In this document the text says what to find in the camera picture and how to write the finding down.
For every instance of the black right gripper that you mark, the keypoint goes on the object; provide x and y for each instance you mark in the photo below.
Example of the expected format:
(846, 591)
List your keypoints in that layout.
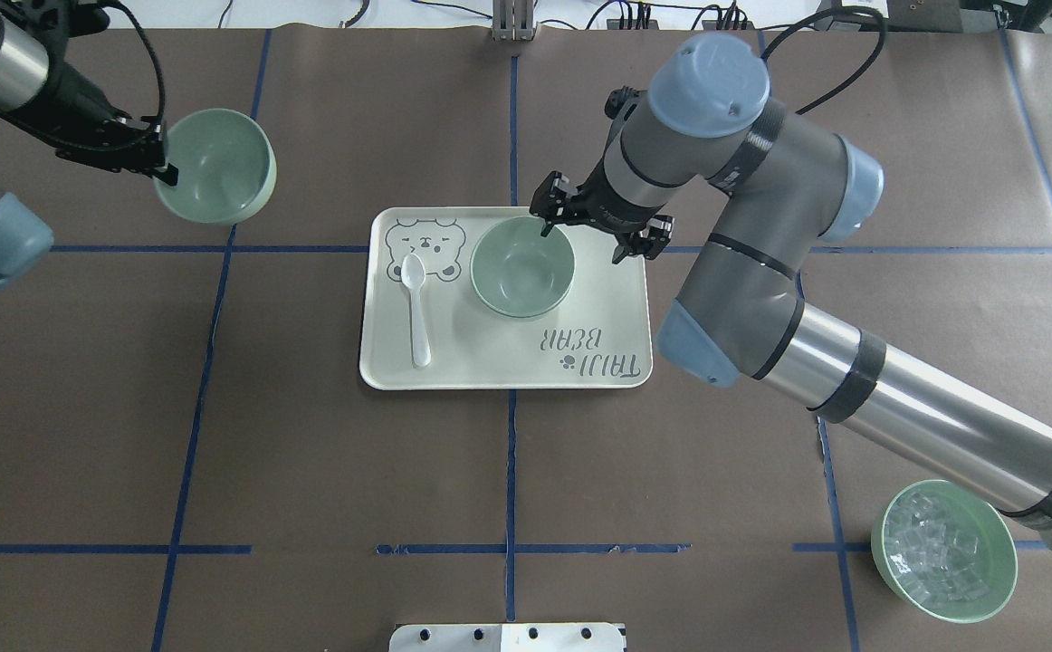
(606, 215)

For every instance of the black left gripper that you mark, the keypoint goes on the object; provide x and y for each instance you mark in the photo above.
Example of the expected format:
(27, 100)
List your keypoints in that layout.
(80, 106)

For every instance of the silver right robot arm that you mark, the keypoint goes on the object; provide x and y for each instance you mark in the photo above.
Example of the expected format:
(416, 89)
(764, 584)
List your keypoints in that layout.
(709, 114)

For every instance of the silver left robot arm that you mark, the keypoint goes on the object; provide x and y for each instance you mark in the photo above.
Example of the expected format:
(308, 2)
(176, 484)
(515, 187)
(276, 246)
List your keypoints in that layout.
(25, 61)

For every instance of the cream bear serving tray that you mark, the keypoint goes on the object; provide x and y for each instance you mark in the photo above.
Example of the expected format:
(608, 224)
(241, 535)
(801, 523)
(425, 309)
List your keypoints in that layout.
(598, 337)

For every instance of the white plastic spoon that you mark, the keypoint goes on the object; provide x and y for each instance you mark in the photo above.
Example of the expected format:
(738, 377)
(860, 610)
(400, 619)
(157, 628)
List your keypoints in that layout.
(412, 274)

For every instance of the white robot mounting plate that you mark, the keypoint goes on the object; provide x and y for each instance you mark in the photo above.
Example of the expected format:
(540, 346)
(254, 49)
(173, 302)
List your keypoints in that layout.
(530, 636)

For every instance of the green bowl with ice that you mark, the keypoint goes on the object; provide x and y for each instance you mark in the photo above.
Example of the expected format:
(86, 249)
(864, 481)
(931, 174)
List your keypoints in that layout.
(946, 552)

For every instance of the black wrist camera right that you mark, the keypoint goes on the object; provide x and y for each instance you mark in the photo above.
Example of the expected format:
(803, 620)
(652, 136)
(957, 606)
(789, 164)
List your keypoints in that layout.
(621, 101)

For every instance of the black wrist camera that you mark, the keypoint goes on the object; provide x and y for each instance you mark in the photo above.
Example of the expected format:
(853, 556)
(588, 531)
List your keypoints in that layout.
(621, 101)
(65, 19)

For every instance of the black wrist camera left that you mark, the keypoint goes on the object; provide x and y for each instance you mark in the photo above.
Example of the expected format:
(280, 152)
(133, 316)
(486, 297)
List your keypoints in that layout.
(65, 19)

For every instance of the grey aluminium post top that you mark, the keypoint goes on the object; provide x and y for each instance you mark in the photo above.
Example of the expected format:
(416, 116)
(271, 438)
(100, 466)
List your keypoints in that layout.
(513, 21)

